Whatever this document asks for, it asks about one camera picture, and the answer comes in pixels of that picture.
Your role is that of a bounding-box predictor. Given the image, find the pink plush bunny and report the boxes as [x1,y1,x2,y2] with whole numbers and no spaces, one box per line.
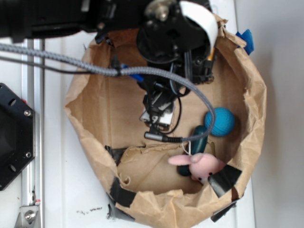
[168,153,226,184]

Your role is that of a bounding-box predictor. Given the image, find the grey braided cable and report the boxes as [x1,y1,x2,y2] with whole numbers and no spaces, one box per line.
[0,44,216,143]

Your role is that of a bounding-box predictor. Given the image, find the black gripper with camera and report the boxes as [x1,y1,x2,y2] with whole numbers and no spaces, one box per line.
[138,48,216,131]

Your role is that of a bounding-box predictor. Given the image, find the aluminium extrusion rail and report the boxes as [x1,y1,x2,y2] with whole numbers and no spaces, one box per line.
[14,39,45,228]

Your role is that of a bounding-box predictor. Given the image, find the blue knitted ball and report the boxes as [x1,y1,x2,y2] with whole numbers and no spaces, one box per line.
[210,107,236,137]

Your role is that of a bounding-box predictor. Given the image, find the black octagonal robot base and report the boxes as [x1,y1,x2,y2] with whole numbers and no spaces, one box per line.
[0,83,35,191]

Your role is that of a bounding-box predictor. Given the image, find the brown paper bag tray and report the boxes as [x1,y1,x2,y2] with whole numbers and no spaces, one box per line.
[64,13,267,228]

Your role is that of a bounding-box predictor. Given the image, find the dark green oblong toy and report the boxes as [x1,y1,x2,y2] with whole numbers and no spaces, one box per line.
[178,125,208,176]

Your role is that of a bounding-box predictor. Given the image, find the thin black cable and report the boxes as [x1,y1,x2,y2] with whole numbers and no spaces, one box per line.
[0,56,114,75]

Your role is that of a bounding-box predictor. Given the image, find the blue tape piece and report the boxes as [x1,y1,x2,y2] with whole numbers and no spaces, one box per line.
[236,29,255,55]

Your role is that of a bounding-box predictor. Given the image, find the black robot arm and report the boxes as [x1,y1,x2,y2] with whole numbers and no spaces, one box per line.
[0,0,218,84]

